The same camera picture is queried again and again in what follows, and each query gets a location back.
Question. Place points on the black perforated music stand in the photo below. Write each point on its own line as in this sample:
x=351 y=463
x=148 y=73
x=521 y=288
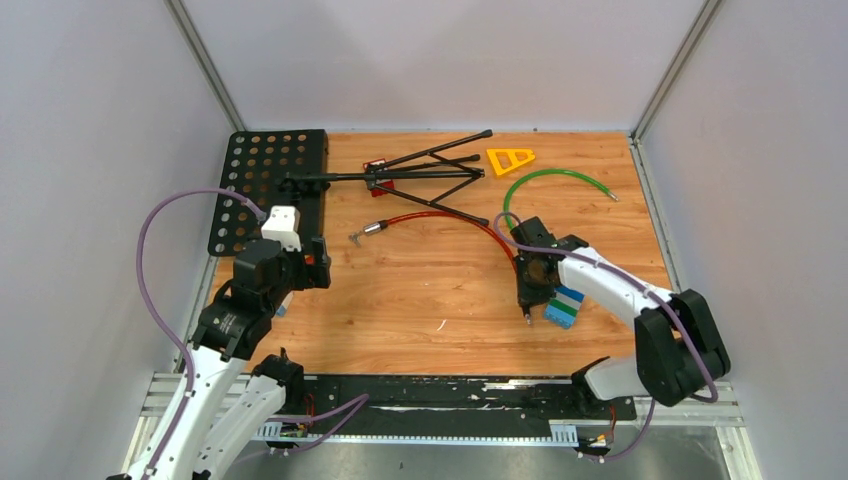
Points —
x=272 y=168

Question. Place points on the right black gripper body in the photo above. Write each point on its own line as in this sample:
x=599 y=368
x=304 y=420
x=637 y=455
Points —
x=540 y=290

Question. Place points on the yellow plastic triangle piece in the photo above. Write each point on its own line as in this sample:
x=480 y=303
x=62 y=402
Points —
x=506 y=160

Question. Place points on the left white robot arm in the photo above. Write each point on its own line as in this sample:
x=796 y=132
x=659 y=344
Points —
x=194 y=439

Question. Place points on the red label card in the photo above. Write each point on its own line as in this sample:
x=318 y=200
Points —
x=377 y=186

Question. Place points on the green cable lock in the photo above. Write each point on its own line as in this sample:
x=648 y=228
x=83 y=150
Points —
x=546 y=188

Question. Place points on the silver keys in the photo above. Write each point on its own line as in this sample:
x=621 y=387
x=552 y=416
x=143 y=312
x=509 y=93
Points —
x=356 y=238

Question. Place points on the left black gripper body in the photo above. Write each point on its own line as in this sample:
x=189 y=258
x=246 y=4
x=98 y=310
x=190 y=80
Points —
x=301 y=274

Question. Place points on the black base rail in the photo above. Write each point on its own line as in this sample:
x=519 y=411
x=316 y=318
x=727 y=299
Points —
x=456 y=406

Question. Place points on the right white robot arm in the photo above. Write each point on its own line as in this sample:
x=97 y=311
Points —
x=678 y=348

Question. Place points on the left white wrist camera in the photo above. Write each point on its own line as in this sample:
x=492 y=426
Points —
x=282 y=225

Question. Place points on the blue green white brick stack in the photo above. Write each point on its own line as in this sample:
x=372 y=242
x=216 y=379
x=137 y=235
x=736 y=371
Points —
x=563 y=307

